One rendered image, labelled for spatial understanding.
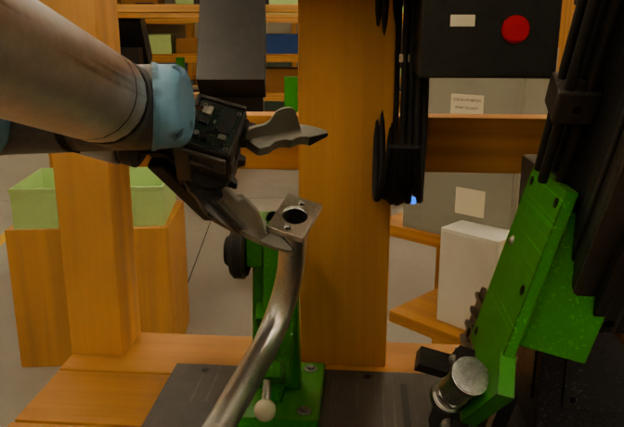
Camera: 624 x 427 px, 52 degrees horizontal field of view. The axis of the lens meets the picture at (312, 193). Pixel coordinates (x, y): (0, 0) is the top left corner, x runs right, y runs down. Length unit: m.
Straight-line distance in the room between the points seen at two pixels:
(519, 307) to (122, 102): 0.40
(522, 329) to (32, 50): 0.48
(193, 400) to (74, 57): 0.64
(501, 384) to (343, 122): 0.47
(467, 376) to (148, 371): 0.59
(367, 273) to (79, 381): 0.48
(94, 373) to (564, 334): 0.73
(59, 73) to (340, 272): 0.68
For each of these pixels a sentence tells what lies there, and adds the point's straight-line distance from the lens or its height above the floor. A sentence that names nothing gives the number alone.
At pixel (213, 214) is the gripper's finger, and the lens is 0.66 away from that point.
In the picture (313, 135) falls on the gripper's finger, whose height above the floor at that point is 1.30.
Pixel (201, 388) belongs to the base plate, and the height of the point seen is 0.90.
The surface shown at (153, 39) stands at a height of 1.30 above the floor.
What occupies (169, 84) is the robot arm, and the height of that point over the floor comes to 1.37.
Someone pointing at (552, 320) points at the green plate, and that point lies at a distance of 0.66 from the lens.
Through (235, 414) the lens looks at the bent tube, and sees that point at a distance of 0.67.
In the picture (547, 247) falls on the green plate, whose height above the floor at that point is 1.22.
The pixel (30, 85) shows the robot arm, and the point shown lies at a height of 1.38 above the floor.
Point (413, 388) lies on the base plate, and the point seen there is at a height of 0.90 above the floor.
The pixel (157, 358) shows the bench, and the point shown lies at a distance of 1.13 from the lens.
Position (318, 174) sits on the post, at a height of 1.20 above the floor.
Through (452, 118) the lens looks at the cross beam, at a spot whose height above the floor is 1.27.
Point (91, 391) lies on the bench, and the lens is 1.07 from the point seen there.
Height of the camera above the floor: 1.41
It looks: 14 degrees down
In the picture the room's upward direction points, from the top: straight up
